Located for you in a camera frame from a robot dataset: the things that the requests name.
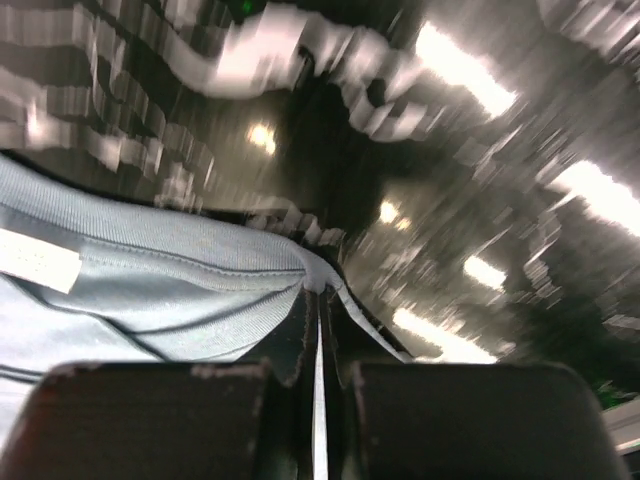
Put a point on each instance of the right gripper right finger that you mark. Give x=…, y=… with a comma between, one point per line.
x=344, y=344

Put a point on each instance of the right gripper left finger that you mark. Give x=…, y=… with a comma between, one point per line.
x=285, y=439

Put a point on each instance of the blue-grey t shirt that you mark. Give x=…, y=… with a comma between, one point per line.
x=126, y=332

